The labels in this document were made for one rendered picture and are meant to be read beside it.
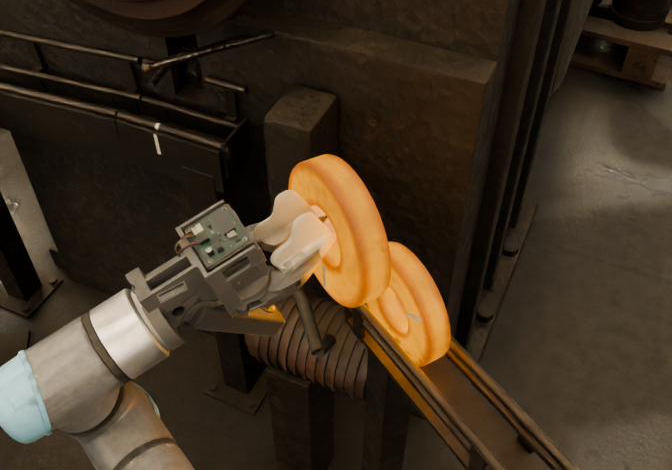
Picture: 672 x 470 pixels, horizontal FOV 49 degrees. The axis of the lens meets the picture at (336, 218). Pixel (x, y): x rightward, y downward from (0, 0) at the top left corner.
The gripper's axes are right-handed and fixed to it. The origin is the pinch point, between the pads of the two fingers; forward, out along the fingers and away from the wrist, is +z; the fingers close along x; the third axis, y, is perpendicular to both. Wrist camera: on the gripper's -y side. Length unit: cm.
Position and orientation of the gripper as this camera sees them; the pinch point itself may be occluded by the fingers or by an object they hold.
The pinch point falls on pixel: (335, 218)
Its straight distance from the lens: 73.4
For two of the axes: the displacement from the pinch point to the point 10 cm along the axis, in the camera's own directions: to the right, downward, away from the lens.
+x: -5.1, -6.1, 6.1
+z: 8.3, -5.3, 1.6
